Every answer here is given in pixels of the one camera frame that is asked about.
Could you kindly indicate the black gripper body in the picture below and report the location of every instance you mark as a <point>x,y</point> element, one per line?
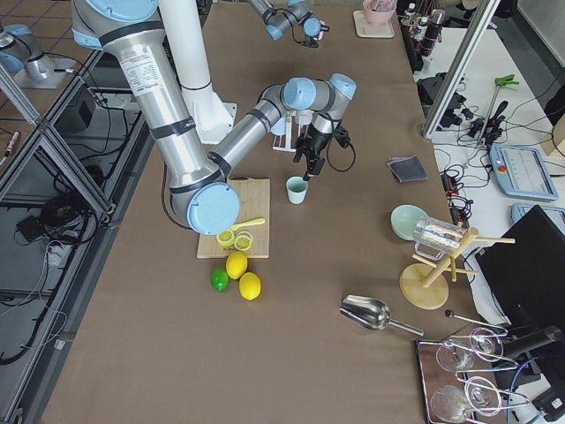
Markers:
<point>316,41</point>
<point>314,144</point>

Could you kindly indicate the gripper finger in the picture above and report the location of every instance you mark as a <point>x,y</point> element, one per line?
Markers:
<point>313,168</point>

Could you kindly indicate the mint green cup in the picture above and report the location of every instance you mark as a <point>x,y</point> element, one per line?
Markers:
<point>296,189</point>

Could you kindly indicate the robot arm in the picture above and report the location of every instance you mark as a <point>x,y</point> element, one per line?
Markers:
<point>296,18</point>
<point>160,49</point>

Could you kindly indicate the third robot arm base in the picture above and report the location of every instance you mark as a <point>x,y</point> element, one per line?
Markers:
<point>23,58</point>

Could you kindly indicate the beige tray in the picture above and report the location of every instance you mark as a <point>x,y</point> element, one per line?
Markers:
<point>366,30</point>

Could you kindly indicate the bamboo cutting board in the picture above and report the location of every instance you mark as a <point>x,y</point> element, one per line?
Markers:
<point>254,197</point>

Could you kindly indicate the pink bowl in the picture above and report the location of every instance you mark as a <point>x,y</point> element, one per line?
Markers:
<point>378,12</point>

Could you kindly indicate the yellow plastic knife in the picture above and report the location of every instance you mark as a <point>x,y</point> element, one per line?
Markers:
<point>248,223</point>

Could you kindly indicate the grey folded cloth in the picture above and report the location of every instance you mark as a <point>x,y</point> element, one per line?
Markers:
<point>407,169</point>

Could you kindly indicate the green bowl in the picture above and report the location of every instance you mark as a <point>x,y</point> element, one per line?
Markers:
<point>404,218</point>

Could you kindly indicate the lemon slice upper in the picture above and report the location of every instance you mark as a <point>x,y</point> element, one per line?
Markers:
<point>226,238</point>

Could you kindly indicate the yellow lemon upper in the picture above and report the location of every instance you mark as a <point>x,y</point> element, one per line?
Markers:
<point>236,264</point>

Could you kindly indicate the yellow lemon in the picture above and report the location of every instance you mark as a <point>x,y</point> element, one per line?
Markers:
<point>236,264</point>
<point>250,286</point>

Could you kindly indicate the yellow lemon lower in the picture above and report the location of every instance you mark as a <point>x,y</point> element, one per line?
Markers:
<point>250,286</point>

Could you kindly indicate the green lime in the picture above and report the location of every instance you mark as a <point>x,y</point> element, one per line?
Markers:
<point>219,279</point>

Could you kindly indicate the black power strip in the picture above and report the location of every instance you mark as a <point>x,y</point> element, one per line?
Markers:
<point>458,206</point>

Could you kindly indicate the metal scoop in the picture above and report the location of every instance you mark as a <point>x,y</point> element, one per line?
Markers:
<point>372,314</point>

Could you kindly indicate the wooden mug tree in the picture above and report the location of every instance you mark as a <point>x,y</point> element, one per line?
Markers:
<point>424,283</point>

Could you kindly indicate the green clamp tool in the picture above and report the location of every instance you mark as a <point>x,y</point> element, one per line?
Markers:
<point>499,83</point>

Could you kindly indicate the blue teach pendant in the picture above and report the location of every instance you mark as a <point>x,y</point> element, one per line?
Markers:
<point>521,173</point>

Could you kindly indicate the black monitor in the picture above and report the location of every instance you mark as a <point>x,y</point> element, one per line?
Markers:
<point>527,277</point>

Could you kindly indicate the wine glass rack tray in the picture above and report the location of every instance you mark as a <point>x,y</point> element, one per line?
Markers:
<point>457,376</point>

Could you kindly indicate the white wire cup holder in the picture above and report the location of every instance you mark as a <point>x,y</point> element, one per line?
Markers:
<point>288,128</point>

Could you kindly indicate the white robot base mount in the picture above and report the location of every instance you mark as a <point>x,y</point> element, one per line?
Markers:
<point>213,117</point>

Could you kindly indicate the aluminium frame post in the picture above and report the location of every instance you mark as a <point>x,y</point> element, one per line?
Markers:
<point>470,41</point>

